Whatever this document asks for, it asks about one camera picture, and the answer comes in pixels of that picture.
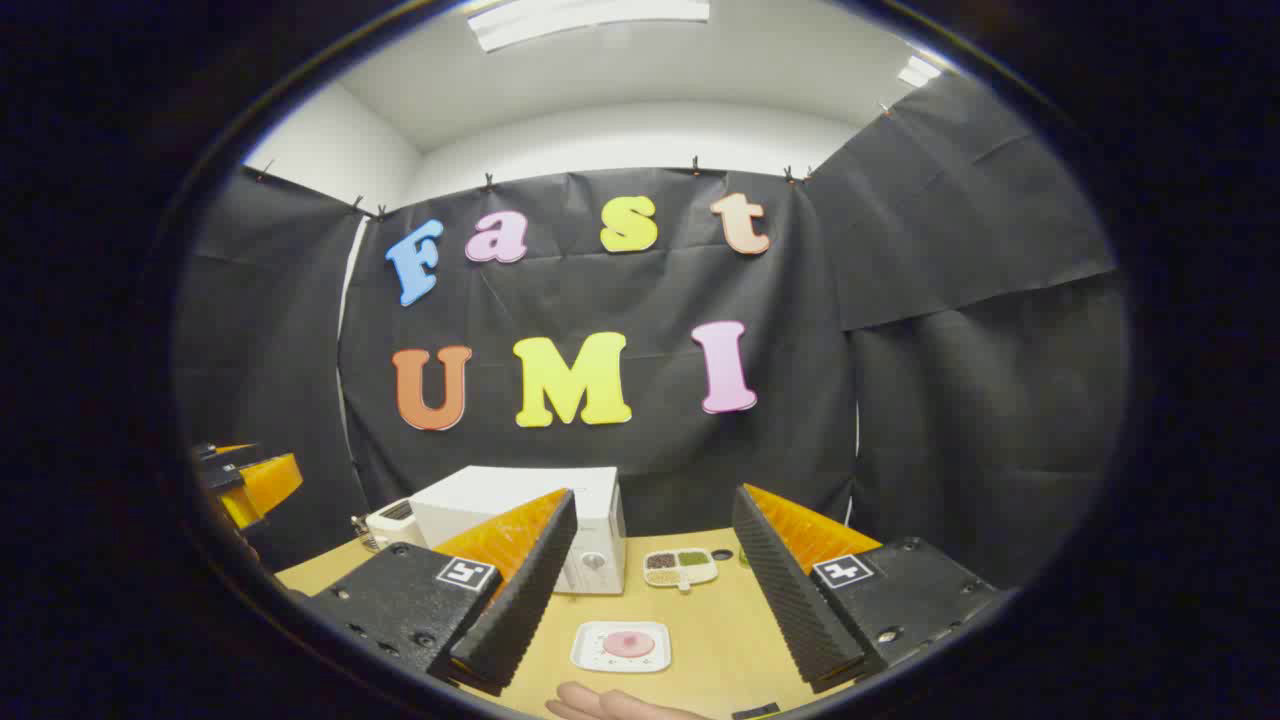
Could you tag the long ceiling light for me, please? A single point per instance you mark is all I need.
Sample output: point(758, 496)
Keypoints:
point(590, 18)

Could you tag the white square plate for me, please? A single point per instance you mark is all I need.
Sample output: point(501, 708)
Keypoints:
point(590, 645)

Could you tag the black backdrop cloth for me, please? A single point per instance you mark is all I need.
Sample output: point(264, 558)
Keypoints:
point(650, 290)

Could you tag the white toaster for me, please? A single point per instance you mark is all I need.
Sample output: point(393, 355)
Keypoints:
point(395, 525)

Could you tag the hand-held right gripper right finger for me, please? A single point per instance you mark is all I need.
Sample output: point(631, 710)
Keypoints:
point(780, 590)

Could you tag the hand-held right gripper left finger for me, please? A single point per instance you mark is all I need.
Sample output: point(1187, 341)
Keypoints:
point(530, 600)

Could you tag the pink round food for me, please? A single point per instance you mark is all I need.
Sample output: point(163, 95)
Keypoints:
point(628, 645)

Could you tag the white microwave oven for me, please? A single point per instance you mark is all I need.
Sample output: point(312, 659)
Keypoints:
point(520, 490)

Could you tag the small ceiling light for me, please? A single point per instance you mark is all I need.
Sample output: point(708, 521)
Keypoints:
point(918, 71)

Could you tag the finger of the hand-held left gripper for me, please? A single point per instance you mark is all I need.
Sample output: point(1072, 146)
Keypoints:
point(270, 482)

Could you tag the white divided tray of grains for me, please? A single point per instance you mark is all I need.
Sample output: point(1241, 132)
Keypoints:
point(680, 570)

